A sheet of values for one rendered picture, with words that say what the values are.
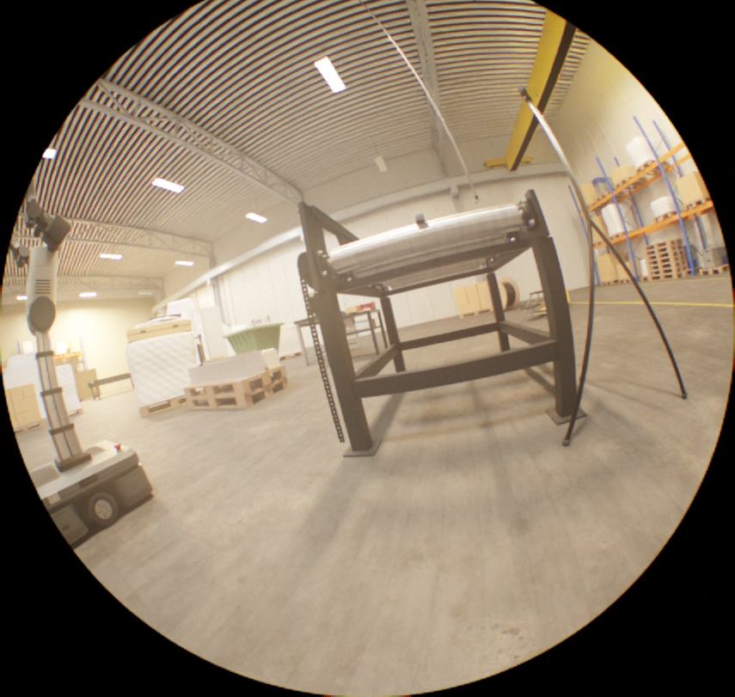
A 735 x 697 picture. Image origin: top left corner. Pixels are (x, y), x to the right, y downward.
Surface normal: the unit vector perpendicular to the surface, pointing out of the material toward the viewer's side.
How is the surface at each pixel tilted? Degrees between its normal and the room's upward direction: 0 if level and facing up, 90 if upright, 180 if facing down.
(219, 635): 0
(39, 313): 90
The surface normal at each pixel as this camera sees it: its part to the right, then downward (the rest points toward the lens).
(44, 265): 0.96, -0.21
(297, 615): -0.22, -0.97
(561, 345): -0.29, 0.09
